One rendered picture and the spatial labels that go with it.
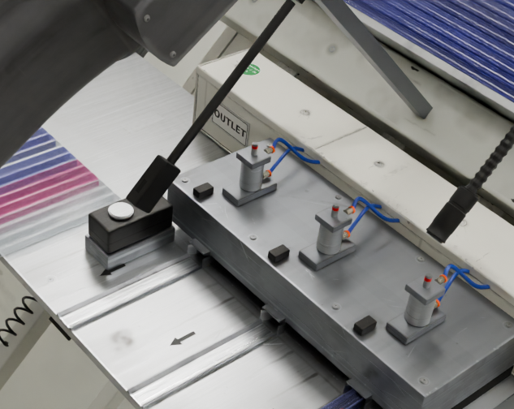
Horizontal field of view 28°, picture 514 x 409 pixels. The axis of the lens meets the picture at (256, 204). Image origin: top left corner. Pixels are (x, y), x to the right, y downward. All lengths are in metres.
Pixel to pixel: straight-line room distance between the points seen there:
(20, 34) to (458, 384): 0.55
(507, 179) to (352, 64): 0.22
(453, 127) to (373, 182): 0.11
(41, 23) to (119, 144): 0.74
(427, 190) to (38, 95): 0.62
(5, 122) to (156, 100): 0.80
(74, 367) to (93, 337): 2.18
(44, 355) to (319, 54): 2.17
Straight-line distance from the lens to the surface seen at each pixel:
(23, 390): 3.20
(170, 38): 0.42
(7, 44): 0.41
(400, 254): 0.95
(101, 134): 1.16
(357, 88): 1.10
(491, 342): 0.89
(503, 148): 0.79
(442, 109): 1.05
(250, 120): 1.09
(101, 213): 0.97
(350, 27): 0.89
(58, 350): 3.15
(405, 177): 1.01
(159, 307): 0.95
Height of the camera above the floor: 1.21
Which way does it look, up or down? 3 degrees down
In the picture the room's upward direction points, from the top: 37 degrees clockwise
